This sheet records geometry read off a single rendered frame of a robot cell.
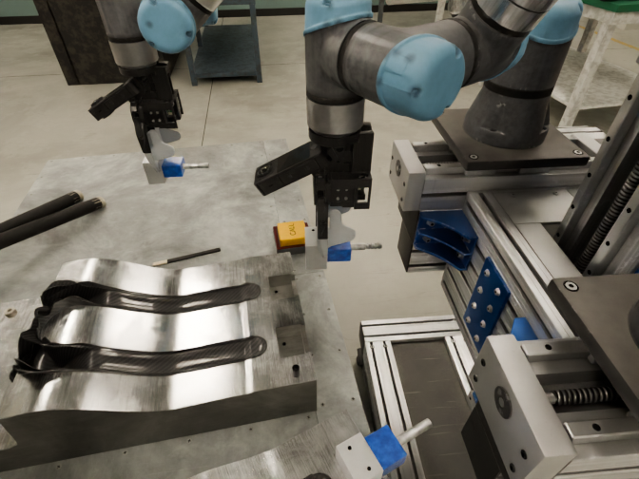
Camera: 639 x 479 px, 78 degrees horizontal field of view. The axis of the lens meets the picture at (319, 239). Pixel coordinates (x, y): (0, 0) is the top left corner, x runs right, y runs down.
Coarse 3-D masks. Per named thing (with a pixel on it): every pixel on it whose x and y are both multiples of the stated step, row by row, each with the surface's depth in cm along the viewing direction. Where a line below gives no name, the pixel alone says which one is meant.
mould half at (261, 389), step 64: (0, 320) 64; (64, 320) 55; (128, 320) 59; (192, 320) 62; (256, 320) 61; (0, 384) 56; (64, 384) 48; (128, 384) 52; (192, 384) 54; (256, 384) 53; (0, 448) 50; (64, 448) 52
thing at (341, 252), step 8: (312, 232) 66; (312, 240) 64; (312, 248) 64; (328, 248) 65; (336, 248) 65; (344, 248) 65; (352, 248) 67; (360, 248) 67; (368, 248) 67; (376, 248) 67; (312, 256) 65; (320, 256) 65; (328, 256) 66; (336, 256) 66; (344, 256) 66; (312, 264) 66; (320, 264) 66
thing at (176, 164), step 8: (144, 160) 84; (160, 160) 84; (168, 160) 87; (176, 160) 87; (144, 168) 84; (152, 168) 84; (160, 168) 84; (168, 168) 85; (176, 168) 85; (184, 168) 87; (192, 168) 88; (152, 176) 86; (160, 176) 86; (168, 176) 86; (176, 176) 86
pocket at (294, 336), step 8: (280, 328) 60; (288, 328) 60; (296, 328) 61; (304, 328) 61; (280, 336) 61; (288, 336) 62; (296, 336) 62; (304, 336) 60; (280, 344) 61; (288, 344) 61; (296, 344) 61; (304, 344) 59; (280, 352) 60; (288, 352) 60; (296, 352) 60; (304, 352) 60
